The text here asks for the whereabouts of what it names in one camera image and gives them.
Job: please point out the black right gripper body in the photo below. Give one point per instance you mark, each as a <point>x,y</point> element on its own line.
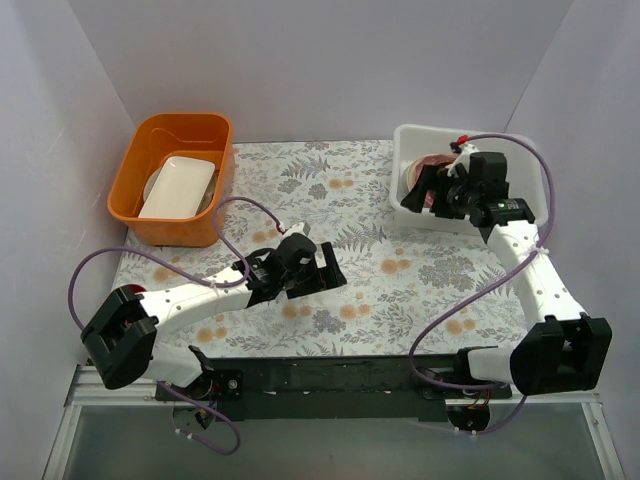
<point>443,190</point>

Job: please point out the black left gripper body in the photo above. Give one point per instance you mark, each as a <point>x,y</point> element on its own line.
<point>310,275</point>

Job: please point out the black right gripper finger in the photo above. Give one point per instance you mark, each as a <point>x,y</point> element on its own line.
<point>425,181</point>
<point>443,202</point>

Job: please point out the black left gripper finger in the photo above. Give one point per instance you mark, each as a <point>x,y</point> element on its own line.
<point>331,274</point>
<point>305,289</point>

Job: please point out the white ribbed soup plate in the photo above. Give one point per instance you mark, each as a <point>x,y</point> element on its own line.
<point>405,183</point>

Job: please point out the dark pink scalloped plate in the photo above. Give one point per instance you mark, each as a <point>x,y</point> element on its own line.
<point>414,170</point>

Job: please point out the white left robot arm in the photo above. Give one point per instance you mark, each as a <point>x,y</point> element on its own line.
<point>126,337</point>

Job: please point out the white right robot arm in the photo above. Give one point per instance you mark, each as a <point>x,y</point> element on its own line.
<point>565,348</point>

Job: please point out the white plastic bin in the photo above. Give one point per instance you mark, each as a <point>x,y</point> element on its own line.
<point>412,141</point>

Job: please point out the round plate in orange bin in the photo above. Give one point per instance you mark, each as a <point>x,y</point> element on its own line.
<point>207,196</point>

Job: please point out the orange plastic bin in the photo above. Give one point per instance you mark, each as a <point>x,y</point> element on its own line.
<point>205,136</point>

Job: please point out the white rectangular dish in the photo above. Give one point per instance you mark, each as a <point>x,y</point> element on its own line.
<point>178,189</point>

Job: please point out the red lacquer cup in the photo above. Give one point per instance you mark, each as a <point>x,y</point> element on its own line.
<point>136,288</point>

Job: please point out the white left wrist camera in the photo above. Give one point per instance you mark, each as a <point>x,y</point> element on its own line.
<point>302,228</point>

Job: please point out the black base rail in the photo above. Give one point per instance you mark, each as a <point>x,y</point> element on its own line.
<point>322,387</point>

